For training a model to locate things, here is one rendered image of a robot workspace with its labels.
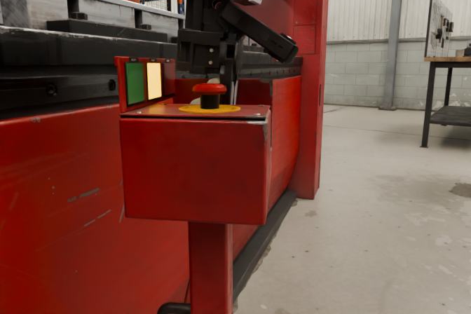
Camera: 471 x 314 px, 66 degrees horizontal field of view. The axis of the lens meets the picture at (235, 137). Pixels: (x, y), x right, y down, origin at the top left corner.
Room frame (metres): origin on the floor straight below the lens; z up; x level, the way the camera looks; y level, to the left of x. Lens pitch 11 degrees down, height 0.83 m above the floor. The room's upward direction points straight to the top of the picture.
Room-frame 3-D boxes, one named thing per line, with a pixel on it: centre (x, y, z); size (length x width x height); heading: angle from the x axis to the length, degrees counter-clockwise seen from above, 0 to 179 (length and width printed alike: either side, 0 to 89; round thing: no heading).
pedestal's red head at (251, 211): (0.47, 0.03, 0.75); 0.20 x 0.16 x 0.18; 173
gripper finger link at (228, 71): (0.50, 0.01, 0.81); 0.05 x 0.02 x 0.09; 173
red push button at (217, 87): (0.42, 0.03, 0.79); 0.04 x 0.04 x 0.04
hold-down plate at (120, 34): (0.76, 0.24, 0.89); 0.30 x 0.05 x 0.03; 159
